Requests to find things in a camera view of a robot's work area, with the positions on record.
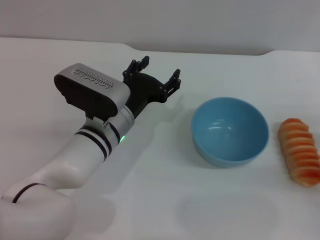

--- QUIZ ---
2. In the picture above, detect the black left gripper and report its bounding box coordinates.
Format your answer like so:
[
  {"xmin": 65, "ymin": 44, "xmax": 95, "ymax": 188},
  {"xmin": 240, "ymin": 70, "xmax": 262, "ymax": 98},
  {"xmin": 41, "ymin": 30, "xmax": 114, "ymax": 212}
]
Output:
[{"xmin": 122, "ymin": 56, "xmax": 182, "ymax": 119}]

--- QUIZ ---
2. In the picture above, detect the blue bowl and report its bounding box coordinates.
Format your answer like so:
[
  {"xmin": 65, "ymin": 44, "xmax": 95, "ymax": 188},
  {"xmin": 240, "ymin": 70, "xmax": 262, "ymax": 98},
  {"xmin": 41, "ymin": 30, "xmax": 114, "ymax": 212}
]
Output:
[{"xmin": 191, "ymin": 96, "xmax": 270, "ymax": 169}]

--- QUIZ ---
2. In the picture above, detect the ridged orange bread loaf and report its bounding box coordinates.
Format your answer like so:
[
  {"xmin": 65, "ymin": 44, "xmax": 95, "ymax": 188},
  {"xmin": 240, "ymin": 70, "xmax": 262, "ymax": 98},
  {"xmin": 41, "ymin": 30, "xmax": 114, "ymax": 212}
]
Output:
[{"xmin": 278, "ymin": 117, "xmax": 320, "ymax": 188}]

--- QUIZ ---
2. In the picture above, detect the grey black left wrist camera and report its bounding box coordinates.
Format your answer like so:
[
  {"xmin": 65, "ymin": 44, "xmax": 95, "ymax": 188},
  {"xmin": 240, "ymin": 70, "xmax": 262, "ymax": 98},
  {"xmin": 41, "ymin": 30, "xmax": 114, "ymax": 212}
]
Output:
[{"xmin": 53, "ymin": 62, "xmax": 131, "ymax": 119}]

